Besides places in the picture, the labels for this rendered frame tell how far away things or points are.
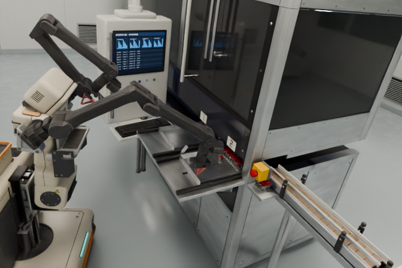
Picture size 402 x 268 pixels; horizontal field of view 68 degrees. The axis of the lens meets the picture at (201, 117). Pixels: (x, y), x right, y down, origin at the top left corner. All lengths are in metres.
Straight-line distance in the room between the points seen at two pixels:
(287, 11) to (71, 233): 1.82
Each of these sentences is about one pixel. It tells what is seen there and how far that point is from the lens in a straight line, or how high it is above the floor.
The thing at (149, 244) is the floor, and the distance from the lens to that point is 2.49.
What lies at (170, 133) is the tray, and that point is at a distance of 2.04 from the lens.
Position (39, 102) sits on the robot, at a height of 1.28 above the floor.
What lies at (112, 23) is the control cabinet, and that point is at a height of 1.52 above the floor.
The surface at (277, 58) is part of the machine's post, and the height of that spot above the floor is 1.58.
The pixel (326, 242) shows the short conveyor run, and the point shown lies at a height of 0.88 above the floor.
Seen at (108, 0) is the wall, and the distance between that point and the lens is 6.76.
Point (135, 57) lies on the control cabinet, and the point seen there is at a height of 1.29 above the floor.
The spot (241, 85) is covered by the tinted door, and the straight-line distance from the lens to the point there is 1.62.
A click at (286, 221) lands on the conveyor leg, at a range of 1.78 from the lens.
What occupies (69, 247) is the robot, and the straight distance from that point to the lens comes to 2.16.
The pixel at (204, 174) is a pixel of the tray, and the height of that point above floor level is 0.88.
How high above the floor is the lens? 1.91
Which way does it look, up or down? 27 degrees down
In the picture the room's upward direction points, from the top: 8 degrees clockwise
